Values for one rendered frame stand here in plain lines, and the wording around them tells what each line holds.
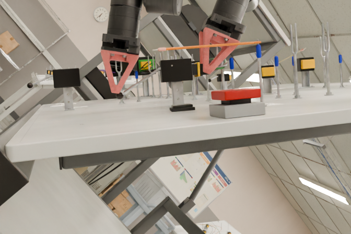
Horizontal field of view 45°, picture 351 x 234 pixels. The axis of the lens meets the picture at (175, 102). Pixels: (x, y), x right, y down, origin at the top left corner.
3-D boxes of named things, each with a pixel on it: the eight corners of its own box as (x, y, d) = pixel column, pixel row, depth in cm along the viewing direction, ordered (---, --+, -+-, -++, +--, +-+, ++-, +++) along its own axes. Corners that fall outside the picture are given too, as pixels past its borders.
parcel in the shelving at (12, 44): (-8, 39, 704) (6, 28, 709) (-6, 40, 742) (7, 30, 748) (6, 55, 713) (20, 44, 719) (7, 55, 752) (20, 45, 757)
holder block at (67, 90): (30, 113, 102) (26, 72, 101) (81, 108, 105) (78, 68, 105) (28, 114, 97) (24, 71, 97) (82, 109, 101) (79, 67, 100)
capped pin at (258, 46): (255, 106, 68) (250, 39, 67) (262, 105, 68) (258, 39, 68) (261, 106, 66) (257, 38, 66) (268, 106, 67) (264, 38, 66)
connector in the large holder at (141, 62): (154, 70, 151) (153, 59, 151) (156, 70, 148) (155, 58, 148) (138, 71, 149) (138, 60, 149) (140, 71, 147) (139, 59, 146)
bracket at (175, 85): (171, 107, 80) (168, 81, 80) (183, 106, 81) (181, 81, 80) (173, 109, 76) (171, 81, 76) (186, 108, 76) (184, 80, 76)
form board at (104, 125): (43, 110, 156) (42, 104, 156) (288, 89, 183) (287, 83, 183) (6, 167, 42) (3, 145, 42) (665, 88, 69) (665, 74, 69)
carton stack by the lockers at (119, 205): (90, 203, 807) (123, 173, 823) (87, 197, 838) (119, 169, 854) (117, 233, 832) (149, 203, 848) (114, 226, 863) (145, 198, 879)
